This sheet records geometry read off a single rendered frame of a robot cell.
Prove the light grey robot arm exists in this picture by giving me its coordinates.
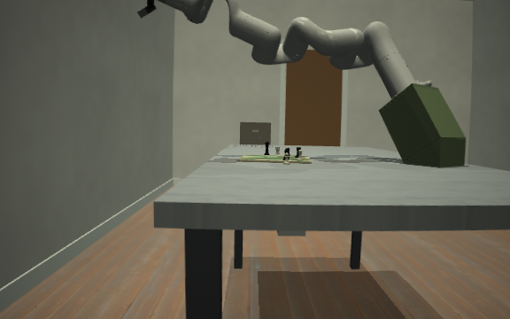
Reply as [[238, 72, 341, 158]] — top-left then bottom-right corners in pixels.
[[159, 0, 432, 99]]

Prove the green and cream chessboard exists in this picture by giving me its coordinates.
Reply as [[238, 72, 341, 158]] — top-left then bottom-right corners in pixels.
[[236, 154, 312, 164]]

